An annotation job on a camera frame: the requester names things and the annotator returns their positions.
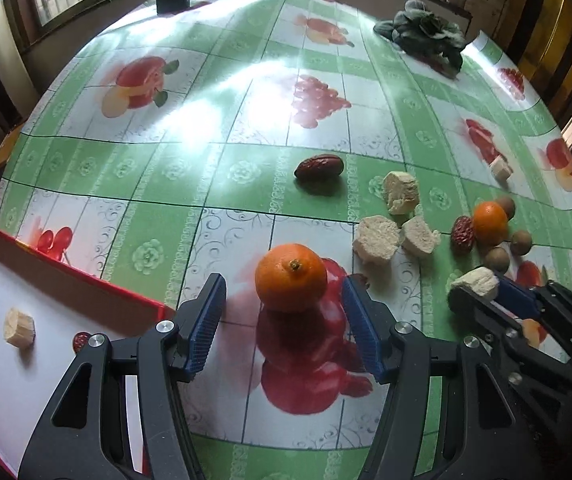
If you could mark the small orange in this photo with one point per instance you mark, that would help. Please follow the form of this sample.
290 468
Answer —
489 222

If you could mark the large orange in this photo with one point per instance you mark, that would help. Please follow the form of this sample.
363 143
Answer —
291 280

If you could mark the dark leafy vegetable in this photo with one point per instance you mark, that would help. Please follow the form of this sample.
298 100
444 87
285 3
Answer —
428 35

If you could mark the green fruit-print tablecloth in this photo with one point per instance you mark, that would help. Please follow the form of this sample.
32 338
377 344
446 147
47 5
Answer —
191 110

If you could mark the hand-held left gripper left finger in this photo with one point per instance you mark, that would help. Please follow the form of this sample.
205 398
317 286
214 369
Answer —
206 320

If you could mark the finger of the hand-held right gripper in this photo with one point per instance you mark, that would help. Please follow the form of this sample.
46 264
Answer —
480 312
515 296

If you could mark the red-rimmed white tray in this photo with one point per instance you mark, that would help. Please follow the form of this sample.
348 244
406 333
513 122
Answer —
66 300

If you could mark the red date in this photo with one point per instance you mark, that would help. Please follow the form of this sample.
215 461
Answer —
80 341
318 166
463 232

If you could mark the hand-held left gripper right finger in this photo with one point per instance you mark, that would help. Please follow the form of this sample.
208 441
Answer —
360 320

